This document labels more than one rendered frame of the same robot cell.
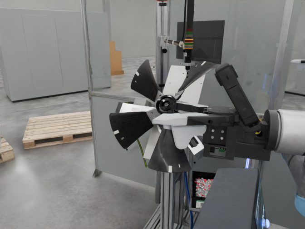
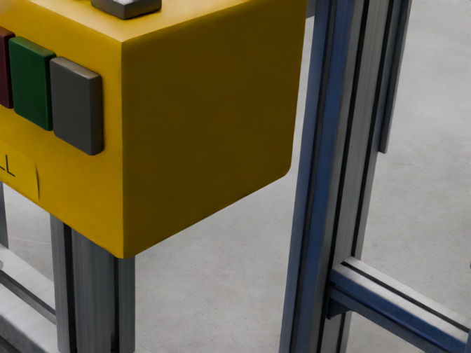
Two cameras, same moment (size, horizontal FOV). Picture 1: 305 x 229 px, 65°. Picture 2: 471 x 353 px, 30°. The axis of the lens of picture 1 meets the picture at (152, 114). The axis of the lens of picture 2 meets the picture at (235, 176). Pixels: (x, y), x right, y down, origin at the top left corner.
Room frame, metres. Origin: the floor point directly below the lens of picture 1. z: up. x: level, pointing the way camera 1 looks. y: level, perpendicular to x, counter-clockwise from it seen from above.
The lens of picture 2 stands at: (1.50, -0.96, 1.18)
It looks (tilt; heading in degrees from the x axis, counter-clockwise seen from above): 31 degrees down; 105
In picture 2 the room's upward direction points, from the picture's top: 4 degrees clockwise
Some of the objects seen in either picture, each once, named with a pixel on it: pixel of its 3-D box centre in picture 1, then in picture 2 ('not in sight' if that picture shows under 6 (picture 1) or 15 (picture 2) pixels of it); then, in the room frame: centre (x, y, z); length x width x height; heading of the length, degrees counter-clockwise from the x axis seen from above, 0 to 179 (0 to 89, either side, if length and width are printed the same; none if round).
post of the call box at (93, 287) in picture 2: not in sight; (93, 255); (1.34, -0.63, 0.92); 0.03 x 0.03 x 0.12; 64
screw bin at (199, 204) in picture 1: (208, 190); not in sight; (1.00, -0.28, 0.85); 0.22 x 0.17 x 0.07; 170
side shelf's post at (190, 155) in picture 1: (189, 175); not in sight; (1.78, -0.32, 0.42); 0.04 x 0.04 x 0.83; 64
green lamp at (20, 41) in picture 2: not in sight; (34, 83); (1.35, -0.70, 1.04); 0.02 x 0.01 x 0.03; 154
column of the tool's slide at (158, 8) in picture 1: (160, 116); not in sight; (1.95, -0.07, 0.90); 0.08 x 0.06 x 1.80; 99
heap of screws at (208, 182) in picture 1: (208, 191); not in sight; (1.00, -0.28, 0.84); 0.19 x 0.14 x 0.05; 170
